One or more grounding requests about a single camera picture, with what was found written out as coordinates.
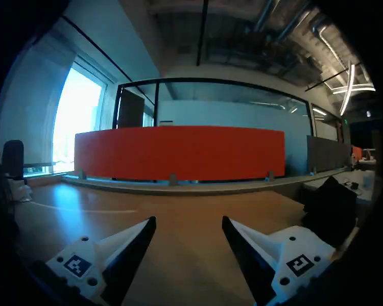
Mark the black office chair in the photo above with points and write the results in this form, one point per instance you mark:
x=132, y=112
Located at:
x=13, y=159

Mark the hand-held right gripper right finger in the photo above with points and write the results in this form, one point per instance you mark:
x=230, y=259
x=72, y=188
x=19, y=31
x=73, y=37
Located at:
x=293, y=251

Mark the grey desk screen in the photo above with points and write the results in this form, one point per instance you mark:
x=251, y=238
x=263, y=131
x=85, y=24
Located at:
x=328, y=153

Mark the heap of white towels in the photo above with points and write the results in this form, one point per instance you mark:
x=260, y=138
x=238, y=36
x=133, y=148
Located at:
x=20, y=191

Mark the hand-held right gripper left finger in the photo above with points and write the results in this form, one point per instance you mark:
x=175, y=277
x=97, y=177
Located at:
x=83, y=258

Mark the red desk screen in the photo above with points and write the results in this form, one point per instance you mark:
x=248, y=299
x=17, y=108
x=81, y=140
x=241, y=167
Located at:
x=178, y=153

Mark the stack of black towels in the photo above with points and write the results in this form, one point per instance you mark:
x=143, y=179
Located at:
x=332, y=210

